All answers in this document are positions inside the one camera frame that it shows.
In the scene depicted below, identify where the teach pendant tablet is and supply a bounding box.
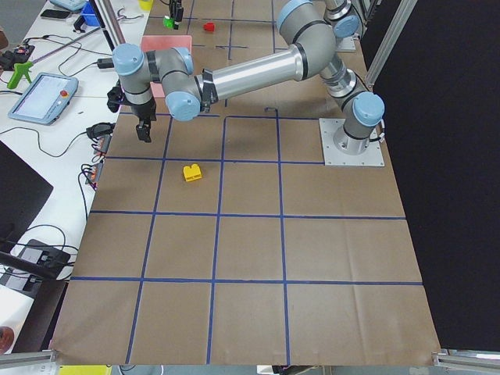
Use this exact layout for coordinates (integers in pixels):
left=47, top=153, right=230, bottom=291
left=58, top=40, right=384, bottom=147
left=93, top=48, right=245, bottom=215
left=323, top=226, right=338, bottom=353
left=8, top=73, right=79, bottom=125

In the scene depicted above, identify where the blue plastic bin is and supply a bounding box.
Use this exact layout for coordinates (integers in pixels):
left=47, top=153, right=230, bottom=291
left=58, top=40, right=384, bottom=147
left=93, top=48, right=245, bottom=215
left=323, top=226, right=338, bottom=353
left=80, top=2, right=100, bottom=27

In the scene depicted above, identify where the red toy block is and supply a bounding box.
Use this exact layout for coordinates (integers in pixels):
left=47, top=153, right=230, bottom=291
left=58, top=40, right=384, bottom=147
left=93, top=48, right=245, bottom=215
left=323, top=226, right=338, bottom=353
left=203, top=22, right=216, bottom=32

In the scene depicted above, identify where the green toy block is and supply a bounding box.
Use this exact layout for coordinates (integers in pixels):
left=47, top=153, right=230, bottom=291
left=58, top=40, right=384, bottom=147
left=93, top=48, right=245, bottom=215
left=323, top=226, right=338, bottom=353
left=162, top=16, right=178, bottom=30

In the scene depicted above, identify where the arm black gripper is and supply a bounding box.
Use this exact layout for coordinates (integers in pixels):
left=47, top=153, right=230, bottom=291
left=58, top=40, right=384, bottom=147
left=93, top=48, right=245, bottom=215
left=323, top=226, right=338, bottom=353
left=107, top=81, right=156, bottom=143
left=169, top=0, right=184, bottom=30

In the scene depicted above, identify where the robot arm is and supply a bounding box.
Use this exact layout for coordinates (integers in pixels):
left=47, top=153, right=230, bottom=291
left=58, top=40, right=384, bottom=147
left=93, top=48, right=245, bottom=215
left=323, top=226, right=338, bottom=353
left=162, top=1, right=363, bottom=39
left=108, top=1, right=385, bottom=155

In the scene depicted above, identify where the black smartphone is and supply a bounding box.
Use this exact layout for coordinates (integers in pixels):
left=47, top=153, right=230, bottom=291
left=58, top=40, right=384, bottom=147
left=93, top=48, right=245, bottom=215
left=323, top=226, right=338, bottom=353
left=40, top=9, right=72, bottom=20

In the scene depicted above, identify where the brown paper table cover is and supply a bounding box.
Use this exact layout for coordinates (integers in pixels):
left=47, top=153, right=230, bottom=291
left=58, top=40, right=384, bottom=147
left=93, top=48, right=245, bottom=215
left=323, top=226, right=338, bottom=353
left=50, top=0, right=442, bottom=367

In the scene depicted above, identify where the yellow toy block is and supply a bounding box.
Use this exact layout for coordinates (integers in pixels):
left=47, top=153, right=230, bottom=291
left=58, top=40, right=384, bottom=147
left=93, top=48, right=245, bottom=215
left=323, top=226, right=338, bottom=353
left=183, top=163, right=202, bottom=182

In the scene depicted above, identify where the green plastic hand tool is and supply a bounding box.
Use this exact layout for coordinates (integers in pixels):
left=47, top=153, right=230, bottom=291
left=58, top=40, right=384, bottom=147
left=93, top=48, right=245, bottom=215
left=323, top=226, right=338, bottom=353
left=7, top=61, right=33, bottom=89

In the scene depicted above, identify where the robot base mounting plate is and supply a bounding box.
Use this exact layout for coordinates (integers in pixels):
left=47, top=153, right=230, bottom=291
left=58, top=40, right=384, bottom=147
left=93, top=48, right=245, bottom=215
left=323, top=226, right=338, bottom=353
left=319, top=118, right=385, bottom=168

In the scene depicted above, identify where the pink plastic box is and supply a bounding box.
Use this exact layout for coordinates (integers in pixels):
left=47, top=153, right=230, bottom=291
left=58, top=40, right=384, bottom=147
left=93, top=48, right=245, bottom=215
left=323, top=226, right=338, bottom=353
left=141, top=34, right=193, bottom=99

